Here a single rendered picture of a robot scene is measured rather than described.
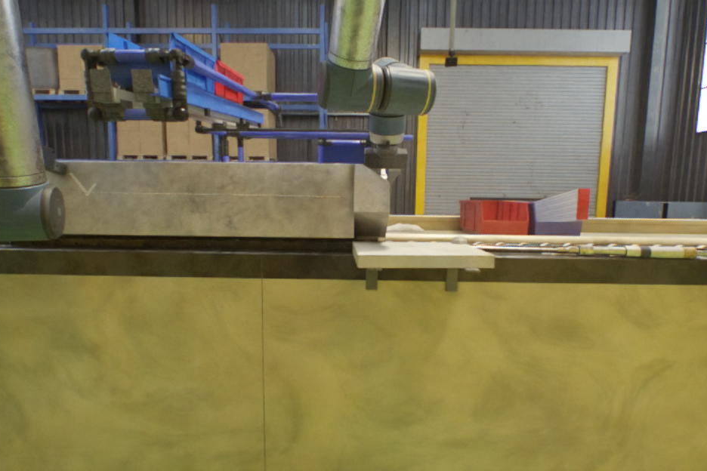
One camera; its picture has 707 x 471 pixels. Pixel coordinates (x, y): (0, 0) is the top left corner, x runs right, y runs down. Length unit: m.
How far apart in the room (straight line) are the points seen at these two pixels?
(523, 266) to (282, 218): 0.64
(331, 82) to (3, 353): 1.15
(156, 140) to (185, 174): 10.12
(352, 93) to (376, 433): 0.89
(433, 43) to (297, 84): 3.89
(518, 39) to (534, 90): 1.45
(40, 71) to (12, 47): 12.25
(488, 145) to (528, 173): 1.44
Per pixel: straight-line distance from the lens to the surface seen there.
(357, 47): 0.89
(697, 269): 1.34
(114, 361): 1.29
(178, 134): 11.00
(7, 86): 0.86
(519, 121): 12.35
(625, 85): 14.00
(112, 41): 1.22
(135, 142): 11.50
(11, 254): 1.37
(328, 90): 0.91
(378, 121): 1.14
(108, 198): 1.21
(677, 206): 6.81
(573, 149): 12.92
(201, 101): 1.23
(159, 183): 1.14
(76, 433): 1.44
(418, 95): 0.97
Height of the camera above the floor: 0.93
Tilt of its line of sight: 7 degrees down
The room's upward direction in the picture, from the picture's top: 1 degrees clockwise
